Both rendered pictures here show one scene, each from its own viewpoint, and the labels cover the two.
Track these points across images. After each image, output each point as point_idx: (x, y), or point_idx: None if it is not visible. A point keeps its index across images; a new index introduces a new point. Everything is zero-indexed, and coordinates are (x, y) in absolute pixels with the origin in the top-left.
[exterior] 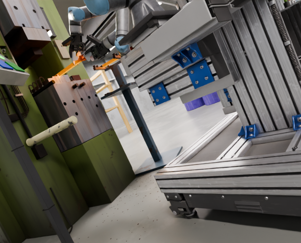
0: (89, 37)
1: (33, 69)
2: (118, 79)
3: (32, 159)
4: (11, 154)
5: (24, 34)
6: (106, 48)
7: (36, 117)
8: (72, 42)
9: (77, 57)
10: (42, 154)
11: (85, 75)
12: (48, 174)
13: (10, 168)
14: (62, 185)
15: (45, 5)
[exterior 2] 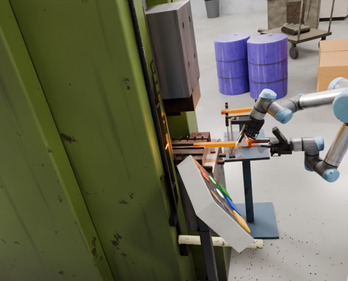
0: (277, 134)
1: None
2: None
3: (179, 257)
4: (156, 251)
5: (190, 103)
6: (292, 151)
7: (179, 203)
8: (249, 126)
9: (248, 144)
10: (189, 251)
11: (194, 111)
12: (185, 265)
13: (146, 260)
14: (189, 271)
15: None
